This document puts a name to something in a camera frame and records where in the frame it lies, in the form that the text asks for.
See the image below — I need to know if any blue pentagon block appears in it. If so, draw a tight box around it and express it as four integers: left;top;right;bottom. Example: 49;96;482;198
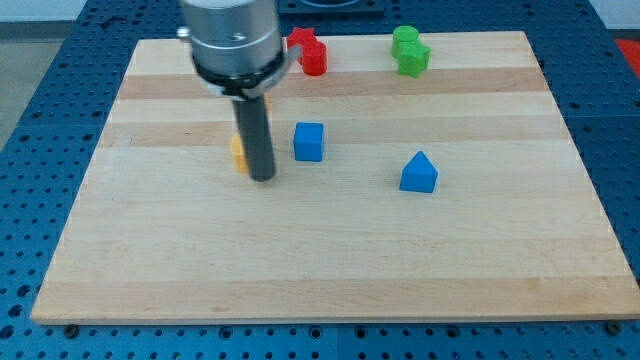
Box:
399;151;439;193

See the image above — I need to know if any red star block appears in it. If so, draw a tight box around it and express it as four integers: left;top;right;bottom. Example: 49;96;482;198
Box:
286;27;317;63

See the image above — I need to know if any wooden board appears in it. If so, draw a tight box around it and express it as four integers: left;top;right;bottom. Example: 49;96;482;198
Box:
31;31;639;325

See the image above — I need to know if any yellow heart block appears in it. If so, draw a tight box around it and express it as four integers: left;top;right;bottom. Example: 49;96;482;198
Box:
230;134;249;174

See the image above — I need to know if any red cylinder block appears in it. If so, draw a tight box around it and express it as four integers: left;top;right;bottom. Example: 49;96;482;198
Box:
301;41;327;76

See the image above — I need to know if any blue cube block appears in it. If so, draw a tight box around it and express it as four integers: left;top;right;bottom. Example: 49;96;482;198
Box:
293;122;324;162

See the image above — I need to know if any green cylinder block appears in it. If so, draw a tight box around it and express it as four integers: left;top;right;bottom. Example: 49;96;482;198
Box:
391;25;419;58

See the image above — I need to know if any green star block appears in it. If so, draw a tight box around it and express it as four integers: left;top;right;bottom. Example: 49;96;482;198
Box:
397;41;431;78

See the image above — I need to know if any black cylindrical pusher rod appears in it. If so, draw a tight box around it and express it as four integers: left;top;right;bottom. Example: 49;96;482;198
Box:
232;97;276;182

